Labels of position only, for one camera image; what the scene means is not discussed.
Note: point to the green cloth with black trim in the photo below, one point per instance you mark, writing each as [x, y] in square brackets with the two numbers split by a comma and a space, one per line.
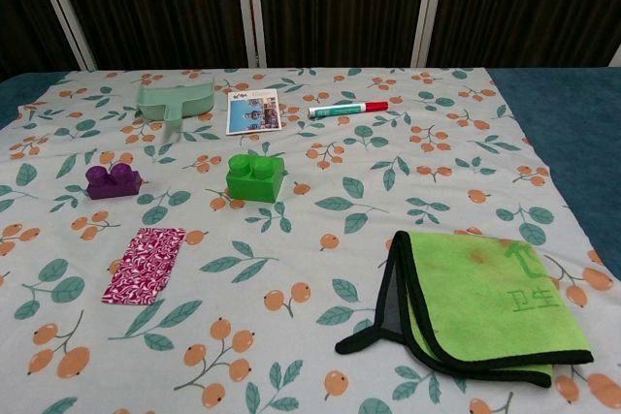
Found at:
[485, 297]

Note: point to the small purple object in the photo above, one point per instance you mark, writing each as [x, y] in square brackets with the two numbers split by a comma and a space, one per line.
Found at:
[114, 186]

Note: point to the white partition post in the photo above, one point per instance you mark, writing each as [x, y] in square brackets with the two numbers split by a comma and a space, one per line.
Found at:
[65, 9]
[615, 55]
[251, 7]
[429, 7]

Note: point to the green building block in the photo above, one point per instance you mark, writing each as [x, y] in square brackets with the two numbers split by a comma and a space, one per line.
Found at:
[254, 186]

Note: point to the red and green marker pen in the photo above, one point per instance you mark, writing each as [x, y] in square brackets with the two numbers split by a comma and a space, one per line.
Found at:
[339, 110]

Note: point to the photo postcard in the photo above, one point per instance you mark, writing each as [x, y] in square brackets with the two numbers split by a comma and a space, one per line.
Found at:
[252, 113]

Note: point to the mint green dustpan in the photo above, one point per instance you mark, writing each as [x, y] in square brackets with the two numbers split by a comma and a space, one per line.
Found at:
[160, 104]

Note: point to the dark slatted partition panel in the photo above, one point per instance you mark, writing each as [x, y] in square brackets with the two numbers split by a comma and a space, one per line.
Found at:
[524, 2]
[19, 7]
[339, 7]
[155, 7]

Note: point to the floral tablecloth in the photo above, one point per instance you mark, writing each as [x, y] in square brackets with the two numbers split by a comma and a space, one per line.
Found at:
[339, 167]

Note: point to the pink patterned pouch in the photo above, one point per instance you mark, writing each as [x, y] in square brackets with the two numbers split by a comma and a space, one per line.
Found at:
[143, 266]

